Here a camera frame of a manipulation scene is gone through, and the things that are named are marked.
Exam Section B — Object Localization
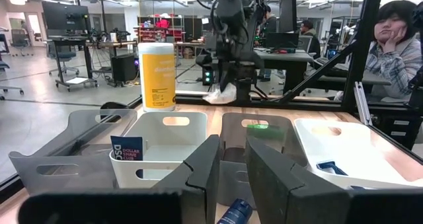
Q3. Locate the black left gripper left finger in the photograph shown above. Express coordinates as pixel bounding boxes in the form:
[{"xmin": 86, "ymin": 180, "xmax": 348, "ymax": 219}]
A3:
[{"xmin": 151, "ymin": 134, "xmax": 221, "ymax": 224}]

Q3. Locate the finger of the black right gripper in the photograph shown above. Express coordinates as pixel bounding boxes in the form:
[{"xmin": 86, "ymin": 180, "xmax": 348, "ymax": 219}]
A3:
[{"xmin": 220, "ymin": 65, "xmax": 238, "ymax": 94}]

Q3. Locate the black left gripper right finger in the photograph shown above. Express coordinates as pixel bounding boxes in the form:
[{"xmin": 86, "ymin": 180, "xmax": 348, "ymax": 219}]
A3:
[{"xmin": 245, "ymin": 137, "xmax": 352, "ymax": 224}]

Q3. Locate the dark blue capped tube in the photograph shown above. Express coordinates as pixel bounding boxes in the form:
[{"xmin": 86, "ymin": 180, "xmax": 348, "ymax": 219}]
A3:
[{"xmin": 216, "ymin": 198, "xmax": 254, "ymax": 224}]

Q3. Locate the blue disposable razor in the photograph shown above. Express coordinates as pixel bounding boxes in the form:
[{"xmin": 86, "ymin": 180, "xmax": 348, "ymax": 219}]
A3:
[{"xmin": 316, "ymin": 161, "xmax": 348, "ymax": 177}]

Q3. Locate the navy Dollar Shave Club tube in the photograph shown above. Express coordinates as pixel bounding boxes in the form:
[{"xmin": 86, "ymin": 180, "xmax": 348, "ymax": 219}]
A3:
[{"xmin": 110, "ymin": 135, "xmax": 144, "ymax": 161}]

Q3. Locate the person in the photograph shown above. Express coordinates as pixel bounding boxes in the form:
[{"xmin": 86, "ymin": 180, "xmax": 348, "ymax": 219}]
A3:
[
  {"xmin": 299, "ymin": 19, "xmax": 322, "ymax": 59},
  {"xmin": 262, "ymin": 5, "xmax": 278, "ymax": 36},
  {"xmin": 333, "ymin": 0, "xmax": 423, "ymax": 102}
]

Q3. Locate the dark brown plastic bin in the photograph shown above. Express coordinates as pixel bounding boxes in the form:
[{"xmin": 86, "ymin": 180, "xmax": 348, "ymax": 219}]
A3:
[{"xmin": 216, "ymin": 112, "xmax": 310, "ymax": 208}]

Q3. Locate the light grey plastic bin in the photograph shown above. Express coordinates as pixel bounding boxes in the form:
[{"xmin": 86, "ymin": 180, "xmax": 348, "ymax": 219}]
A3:
[{"xmin": 108, "ymin": 111, "xmax": 208, "ymax": 189}]

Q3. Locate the black office desk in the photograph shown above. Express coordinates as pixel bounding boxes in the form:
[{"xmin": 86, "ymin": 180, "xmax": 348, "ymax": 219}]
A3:
[{"xmin": 252, "ymin": 47, "xmax": 315, "ymax": 94}]

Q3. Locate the black desk monitor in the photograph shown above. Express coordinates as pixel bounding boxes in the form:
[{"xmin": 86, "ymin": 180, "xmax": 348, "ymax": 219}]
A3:
[{"xmin": 266, "ymin": 32, "xmax": 300, "ymax": 50}]

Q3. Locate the yellow wipes canister white lid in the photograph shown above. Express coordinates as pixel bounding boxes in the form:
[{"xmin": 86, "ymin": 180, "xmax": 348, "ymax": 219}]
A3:
[{"xmin": 137, "ymin": 42, "xmax": 177, "ymax": 112}]

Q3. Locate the red storage shelving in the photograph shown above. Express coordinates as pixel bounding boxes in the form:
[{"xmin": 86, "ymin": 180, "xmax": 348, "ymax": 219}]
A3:
[{"xmin": 134, "ymin": 15, "xmax": 186, "ymax": 43}]

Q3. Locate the white plastic bin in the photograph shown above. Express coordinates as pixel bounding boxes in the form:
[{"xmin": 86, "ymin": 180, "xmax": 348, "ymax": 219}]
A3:
[{"xmin": 293, "ymin": 118, "xmax": 423, "ymax": 190}]

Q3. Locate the black computer tower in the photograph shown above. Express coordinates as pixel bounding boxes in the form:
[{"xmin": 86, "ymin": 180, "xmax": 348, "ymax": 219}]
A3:
[{"xmin": 110, "ymin": 54, "xmax": 138, "ymax": 83}]

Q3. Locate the smoky translucent plastic bin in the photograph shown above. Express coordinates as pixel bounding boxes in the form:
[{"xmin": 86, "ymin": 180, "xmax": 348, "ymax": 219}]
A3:
[{"xmin": 9, "ymin": 108, "xmax": 138, "ymax": 195}]

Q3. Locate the black drawer unit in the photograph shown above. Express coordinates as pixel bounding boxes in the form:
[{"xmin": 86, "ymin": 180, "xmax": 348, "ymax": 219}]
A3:
[{"xmin": 369, "ymin": 113, "xmax": 423, "ymax": 151}]

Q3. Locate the black rolling desk stand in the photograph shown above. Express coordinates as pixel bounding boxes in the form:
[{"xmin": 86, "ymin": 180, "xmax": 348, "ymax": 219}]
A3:
[{"xmin": 46, "ymin": 35, "xmax": 100, "ymax": 93}]

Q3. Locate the large black monitor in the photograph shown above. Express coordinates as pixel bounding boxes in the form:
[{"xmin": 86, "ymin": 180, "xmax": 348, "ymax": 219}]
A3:
[{"xmin": 41, "ymin": 1, "xmax": 90, "ymax": 36}]

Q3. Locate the grey office chair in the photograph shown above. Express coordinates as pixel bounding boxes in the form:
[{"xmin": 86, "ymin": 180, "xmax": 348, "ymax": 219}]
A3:
[{"xmin": 9, "ymin": 28, "xmax": 34, "ymax": 58}]

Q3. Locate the silver metal bracket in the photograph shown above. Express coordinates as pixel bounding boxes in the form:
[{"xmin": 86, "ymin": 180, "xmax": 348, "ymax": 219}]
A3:
[{"xmin": 353, "ymin": 81, "xmax": 373, "ymax": 126}]

